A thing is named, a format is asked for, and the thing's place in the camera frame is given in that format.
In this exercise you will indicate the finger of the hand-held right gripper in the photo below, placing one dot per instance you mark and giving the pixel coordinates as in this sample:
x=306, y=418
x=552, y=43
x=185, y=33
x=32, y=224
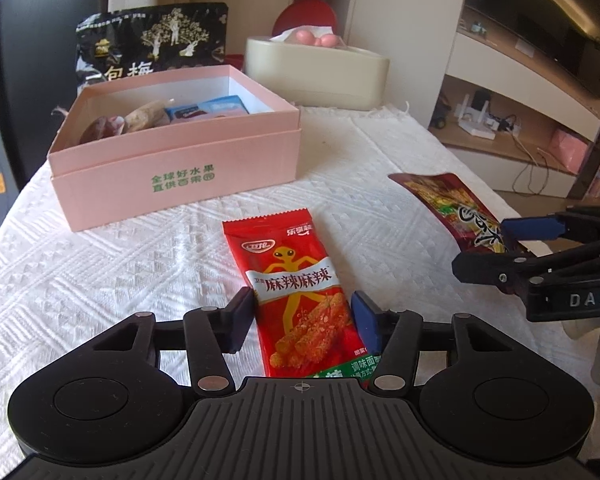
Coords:
x=490, y=270
x=530, y=228

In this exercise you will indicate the red round disc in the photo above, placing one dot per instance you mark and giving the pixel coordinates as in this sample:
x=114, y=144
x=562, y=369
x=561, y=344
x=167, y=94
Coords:
x=305, y=15

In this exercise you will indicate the red yellow snack bag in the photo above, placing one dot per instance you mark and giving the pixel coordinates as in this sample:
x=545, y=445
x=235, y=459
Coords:
x=445, y=200

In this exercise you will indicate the blue white snack packet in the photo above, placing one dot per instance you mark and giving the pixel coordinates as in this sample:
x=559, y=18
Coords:
x=210, y=107

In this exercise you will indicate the white wall shelf unit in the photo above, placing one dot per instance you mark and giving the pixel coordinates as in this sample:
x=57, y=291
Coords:
x=480, y=75

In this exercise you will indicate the white router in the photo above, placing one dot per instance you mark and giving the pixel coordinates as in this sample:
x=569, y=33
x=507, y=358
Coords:
x=475, y=127

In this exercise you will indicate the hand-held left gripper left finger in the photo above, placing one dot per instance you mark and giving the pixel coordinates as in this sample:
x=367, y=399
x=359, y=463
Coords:
x=240, y=320

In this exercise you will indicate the pale clear snack packet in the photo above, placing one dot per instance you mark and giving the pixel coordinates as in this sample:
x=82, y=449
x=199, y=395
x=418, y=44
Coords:
x=145, y=117

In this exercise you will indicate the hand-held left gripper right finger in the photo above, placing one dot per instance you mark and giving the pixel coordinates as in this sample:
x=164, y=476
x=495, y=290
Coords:
x=366, y=320

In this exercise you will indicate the cream tissue box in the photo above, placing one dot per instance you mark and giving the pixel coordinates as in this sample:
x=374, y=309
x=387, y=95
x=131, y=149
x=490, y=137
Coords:
x=320, y=75

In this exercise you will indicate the black tall cabinet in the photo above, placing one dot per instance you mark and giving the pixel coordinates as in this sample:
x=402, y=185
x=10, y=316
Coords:
x=45, y=60

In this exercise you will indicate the black television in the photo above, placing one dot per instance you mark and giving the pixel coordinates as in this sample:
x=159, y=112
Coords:
x=540, y=25

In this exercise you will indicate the pink cardboard box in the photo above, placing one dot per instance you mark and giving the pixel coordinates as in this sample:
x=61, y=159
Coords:
x=180, y=160

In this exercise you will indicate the black printed snack bag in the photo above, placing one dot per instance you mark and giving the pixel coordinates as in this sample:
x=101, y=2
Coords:
x=150, y=35

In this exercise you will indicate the pink balls trinket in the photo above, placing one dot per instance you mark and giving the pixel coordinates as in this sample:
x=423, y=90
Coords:
x=305, y=36

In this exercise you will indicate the white textured tablecloth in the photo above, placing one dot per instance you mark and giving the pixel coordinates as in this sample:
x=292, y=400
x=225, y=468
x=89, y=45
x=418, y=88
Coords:
x=130, y=270

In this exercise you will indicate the white tissue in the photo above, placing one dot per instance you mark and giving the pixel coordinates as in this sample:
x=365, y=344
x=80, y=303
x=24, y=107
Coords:
x=282, y=36

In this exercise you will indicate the red green spicy stick packet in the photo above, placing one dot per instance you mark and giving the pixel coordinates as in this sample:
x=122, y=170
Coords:
x=295, y=280

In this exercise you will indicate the pink gift bag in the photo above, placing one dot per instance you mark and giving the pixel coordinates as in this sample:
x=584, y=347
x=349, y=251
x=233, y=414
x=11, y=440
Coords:
x=569, y=150

